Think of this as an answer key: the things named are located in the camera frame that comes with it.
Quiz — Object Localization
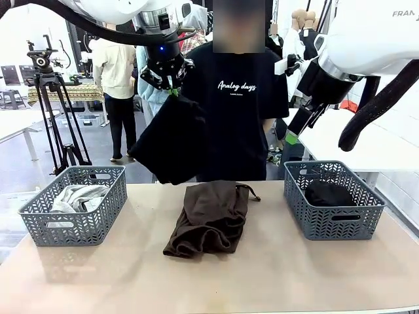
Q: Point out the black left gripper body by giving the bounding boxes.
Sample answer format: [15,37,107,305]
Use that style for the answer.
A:
[143,32,189,79]

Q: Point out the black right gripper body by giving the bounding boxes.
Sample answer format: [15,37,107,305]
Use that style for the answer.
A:
[296,60,356,107]

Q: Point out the black fuzzy garment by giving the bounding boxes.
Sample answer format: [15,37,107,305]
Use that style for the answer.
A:
[304,179,361,220]

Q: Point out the dark brown drawstring shorts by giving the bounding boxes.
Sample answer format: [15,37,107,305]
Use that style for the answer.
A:
[162,181,262,259]

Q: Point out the light grey sweat garment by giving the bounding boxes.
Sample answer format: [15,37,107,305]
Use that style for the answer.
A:
[45,184,111,229]

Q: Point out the mannequin in blue fleece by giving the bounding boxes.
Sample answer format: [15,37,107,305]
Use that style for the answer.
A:
[136,45,164,118]

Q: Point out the red object on table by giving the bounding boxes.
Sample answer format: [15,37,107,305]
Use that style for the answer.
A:
[340,99,359,114]

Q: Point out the mannequin in plaid hoodie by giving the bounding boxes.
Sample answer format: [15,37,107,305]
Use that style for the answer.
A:
[179,3,210,58]

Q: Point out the mannequin in cream jacket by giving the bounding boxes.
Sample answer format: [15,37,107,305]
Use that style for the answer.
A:
[92,39,138,163]

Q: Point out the shoes on floor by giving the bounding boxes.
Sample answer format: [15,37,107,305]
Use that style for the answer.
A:
[266,147,284,164]

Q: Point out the mannequin in black shirt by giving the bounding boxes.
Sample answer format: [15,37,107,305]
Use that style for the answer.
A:
[299,9,328,63]

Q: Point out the mannequin in white shirt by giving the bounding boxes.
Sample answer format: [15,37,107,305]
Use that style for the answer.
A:
[282,8,307,99]

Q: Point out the person in black t-shirt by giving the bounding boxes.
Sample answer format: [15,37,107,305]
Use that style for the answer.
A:
[183,0,291,183]

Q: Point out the white side table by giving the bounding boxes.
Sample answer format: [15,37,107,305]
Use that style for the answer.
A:
[283,107,419,173]

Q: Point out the table with patterned cloth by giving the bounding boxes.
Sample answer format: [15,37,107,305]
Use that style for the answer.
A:
[27,83,105,105]

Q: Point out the grey plastic lattice basket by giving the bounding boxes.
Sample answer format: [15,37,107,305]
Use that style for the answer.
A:
[18,165,128,247]
[283,160,387,241]

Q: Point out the black monitor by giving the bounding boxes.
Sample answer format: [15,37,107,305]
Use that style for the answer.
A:
[18,64,35,84]
[1,65,17,86]

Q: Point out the grey plastic stool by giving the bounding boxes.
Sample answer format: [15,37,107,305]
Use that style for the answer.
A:
[0,90,27,111]

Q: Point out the white table with grey legs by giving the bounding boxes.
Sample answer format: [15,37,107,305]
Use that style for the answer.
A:
[0,109,62,145]

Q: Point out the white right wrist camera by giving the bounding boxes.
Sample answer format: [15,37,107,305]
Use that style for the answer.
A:
[274,54,305,78]

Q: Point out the black camera tripod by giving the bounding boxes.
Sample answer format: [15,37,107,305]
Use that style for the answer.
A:
[26,34,92,176]

